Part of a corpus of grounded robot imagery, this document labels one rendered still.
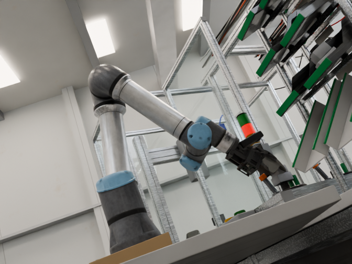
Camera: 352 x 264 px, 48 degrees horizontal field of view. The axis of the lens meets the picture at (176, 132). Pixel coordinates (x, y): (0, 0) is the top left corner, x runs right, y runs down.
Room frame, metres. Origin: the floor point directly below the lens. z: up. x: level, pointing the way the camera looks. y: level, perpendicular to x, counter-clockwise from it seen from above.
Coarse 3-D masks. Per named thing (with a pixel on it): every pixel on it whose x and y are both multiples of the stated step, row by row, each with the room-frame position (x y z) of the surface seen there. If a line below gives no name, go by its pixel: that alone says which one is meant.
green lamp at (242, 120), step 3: (243, 114) 1.63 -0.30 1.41; (246, 114) 1.64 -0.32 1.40; (237, 117) 1.64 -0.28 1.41; (240, 117) 1.63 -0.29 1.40; (243, 117) 1.63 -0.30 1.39; (246, 117) 1.63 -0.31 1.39; (240, 120) 1.63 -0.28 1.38; (243, 120) 1.63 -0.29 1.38; (246, 120) 1.63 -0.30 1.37; (249, 120) 1.64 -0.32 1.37; (240, 123) 1.64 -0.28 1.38; (243, 123) 1.63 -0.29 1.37; (246, 123) 1.63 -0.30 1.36; (240, 126) 1.65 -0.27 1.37
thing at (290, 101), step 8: (328, 40) 1.17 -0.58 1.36; (312, 64) 1.13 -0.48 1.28; (304, 72) 1.28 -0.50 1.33; (312, 72) 1.13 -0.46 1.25; (296, 80) 1.26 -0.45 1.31; (304, 80) 1.12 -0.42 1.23; (296, 88) 1.10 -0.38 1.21; (304, 88) 1.11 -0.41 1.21; (288, 96) 1.13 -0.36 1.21; (296, 96) 1.11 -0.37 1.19; (288, 104) 1.16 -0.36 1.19; (280, 112) 1.20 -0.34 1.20
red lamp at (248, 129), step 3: (249, 123) 1.63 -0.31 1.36; (243, 126) 1.63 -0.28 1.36; (246, 126) 1.63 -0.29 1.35; (249, 126) 1.63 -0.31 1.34; (252, 126) 1.64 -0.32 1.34; (243, 129) 1.64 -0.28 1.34; (246, 129) 1.63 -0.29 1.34; (249, 129) 1.63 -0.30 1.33; (252, 129) 1.63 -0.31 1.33; (243, 132) 1.65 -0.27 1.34; (246, 132) 1.63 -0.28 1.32; (249, 132) 1.63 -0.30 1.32; (252, 132) 1.63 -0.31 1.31; (255, 132) 1.64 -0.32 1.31; (246, 135) 1.64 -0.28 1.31
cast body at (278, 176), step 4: (284, 164) 1.42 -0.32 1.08; (276, 172) 1.41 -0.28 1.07; (280, 172) 1.40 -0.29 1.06; (284, 172) 1.42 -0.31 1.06; (288, 172) 1.42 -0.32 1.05; (272, 176) 1.43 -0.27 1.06; (276, 176) 1.40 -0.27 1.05; (280, 176) 1.40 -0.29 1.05; (284, 176) 1.41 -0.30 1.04; (288, 176) 1.42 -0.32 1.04; (292, 176) 1.43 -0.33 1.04; (272, 180) 1.42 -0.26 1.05; (276, 180) 1.41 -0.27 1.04; (280, 180) 1.40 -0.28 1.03; (284, 180) 1.41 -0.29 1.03; (288, 180) 1.42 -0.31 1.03; (292, 180) 1.45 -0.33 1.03; (276, 184) 1.42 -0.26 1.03
